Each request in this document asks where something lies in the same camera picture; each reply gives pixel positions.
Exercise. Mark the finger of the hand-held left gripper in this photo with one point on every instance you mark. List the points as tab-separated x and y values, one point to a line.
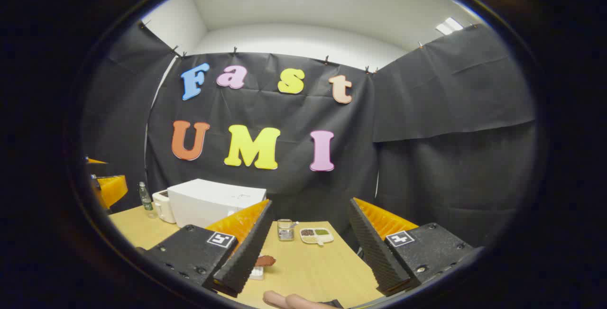
114	189
102	169

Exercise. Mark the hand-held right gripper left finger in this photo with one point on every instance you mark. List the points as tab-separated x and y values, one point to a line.
246	257

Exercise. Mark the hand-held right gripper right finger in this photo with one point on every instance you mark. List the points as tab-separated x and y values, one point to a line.
374	247

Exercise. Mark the brown meat piece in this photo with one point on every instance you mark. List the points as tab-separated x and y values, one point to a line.
265	260

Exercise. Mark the white microwave oven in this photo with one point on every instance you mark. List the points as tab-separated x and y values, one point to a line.
208	200

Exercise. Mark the small white rectangular dish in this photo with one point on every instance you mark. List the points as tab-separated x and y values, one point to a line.
257	272

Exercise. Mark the clear plastic water bottle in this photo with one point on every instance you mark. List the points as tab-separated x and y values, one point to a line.
146	200

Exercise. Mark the glass jar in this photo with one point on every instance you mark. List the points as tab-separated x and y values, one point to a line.
285	231

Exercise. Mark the white toaster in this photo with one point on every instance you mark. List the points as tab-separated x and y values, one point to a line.
163	207

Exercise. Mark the divided white dish with beans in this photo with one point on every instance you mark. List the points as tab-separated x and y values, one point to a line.
315	236

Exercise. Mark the black backdrop cloth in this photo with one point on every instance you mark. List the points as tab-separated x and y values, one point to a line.
427	133

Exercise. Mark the small ceiling light panel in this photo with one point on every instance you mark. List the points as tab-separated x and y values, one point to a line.
449	25

